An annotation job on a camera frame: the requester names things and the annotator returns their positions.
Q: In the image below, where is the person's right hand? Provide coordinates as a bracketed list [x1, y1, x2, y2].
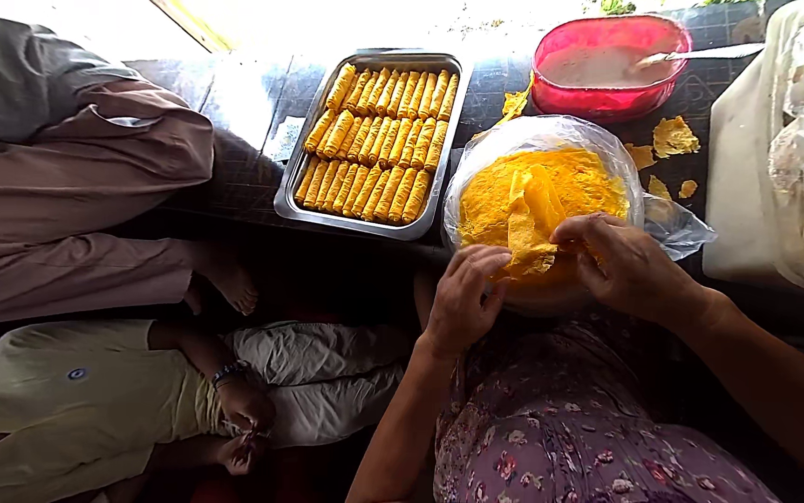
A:
[549, 212, 713, 329]

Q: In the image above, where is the person's left hand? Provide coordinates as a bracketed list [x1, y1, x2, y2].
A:
[423, 244, 513, 360]

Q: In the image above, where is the yellow wrapper sheet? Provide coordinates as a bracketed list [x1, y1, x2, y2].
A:
[507, 164, 567, 279]

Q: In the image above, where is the person's left forearm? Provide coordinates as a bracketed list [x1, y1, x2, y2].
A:
[345, 334, 460, 503]

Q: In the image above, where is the person's right forearm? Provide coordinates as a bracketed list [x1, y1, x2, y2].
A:
[675, 288, 804, 487]

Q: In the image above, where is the round bowl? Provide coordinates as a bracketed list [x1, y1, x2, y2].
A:
[489, 253, 597, 317]

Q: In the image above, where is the stack of round yellow wrappers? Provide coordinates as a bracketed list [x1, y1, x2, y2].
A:
[458, 147, 631, 286]

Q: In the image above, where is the rectangular metal tray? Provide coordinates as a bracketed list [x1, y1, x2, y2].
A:
[274, 49, 471, 242]

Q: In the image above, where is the red plastic tub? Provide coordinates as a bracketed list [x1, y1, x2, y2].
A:
[531, 14, 694, 124]

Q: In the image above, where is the person's body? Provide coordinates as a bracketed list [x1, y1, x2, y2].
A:
[433, 307, 782, 503]

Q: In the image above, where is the large white plastic container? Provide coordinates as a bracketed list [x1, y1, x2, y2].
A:
[702, 28, 801, 289]

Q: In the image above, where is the pile of yellow rolls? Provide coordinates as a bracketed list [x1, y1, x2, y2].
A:
[294, 63, 459, 226]

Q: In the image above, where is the white printed paper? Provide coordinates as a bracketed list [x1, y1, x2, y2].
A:
[263, 115, 307, 166]

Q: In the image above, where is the white-handled spoon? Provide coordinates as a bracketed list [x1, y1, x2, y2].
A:
[634, 42, 766, 69]

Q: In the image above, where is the dark beaded bracelet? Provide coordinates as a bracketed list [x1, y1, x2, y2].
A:
[211, 362, 245, 389]

